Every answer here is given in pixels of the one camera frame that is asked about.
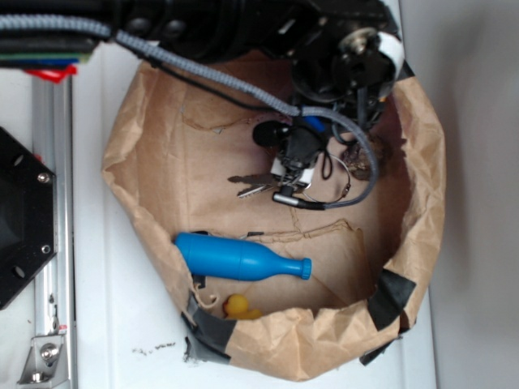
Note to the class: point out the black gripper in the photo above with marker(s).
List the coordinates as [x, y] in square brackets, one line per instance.
[297, 148]

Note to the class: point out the silver key bunch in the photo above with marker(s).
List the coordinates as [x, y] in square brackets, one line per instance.
[259, 183]

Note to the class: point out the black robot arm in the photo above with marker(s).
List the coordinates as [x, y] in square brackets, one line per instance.
[345, 57]

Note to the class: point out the brown rock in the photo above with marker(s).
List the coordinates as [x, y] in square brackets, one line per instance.
[355, 158]

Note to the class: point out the brown paper bin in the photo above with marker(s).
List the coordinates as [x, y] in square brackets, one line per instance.
[167, 161]

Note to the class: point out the blue plastic bottle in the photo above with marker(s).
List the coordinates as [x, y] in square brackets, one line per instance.
[235, 259]

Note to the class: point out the yellow rubber duck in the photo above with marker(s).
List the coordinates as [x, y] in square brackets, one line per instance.
[237, 307]

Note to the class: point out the aluminium rail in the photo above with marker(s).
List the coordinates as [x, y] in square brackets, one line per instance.
[54, 284]

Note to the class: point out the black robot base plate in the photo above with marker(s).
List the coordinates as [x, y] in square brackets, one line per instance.
[27, 217]

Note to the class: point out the metal corner bracket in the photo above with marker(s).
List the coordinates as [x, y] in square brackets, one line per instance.
[46, 365]

